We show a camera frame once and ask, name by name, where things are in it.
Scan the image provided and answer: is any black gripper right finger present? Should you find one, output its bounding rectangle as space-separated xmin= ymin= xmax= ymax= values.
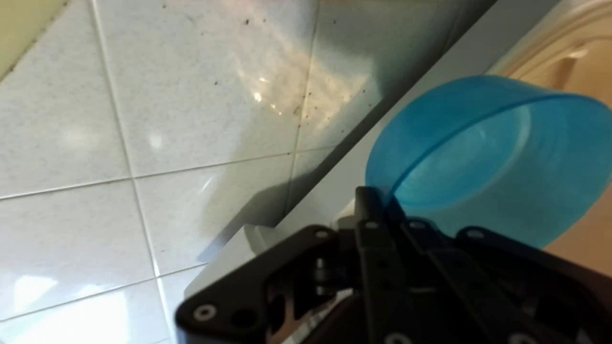
xmin=381 ymin=196 xmax=612 ymax=344

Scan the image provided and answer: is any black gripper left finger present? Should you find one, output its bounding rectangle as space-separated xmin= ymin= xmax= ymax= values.
xmin=173 ymin=186 xmax=414 ymax=344

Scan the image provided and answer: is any translucent blue plastic bowl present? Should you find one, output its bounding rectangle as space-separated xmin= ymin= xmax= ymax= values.
xmin=364 ymin=73 xmax=612 ymax=253

